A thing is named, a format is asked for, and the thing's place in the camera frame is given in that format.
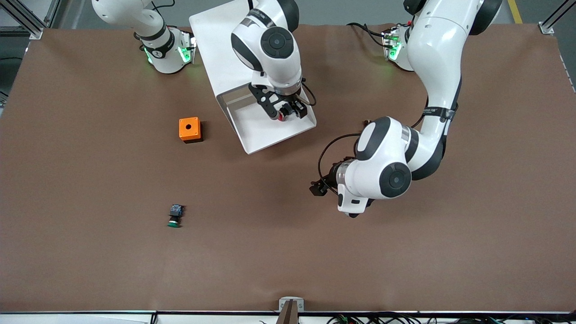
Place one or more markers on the brown table cover sheet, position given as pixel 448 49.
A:
pixel 90 180

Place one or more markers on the orange button enclosure box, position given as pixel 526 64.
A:
pixel 189 128

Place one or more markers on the red push button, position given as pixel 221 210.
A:
pixel 282 118

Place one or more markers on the green mushroom push button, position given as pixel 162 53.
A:
pixel 175 213

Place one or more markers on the white table edge rail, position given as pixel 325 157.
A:
pixel 90 318

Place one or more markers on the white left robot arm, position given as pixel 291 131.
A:
pixel 432 67

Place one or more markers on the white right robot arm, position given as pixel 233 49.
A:
pixel 265 45

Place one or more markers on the white plastic drawer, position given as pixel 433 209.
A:
pixel 265 135

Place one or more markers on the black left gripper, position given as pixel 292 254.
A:
pixel 331 178

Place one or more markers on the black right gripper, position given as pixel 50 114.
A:
pixel 291 104

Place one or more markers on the metal bracket with brown strip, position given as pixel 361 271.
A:
pixel 290 310

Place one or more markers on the aluminium frame post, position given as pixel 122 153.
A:
pixel 555 15
pixel 27 18

